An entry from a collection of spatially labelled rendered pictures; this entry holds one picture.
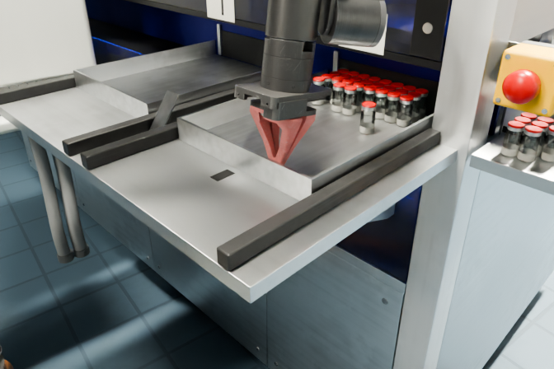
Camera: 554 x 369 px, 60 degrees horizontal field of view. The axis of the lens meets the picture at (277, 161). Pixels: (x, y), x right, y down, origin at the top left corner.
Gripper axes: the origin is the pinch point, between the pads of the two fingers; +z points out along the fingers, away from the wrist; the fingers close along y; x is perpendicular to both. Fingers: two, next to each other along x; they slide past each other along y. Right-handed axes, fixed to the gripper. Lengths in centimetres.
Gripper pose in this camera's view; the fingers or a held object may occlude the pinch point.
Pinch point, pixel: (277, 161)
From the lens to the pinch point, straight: 58.3
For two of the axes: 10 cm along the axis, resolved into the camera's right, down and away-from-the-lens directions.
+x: -7.2, -3.1, 6.2
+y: 6.9, -1.9, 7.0
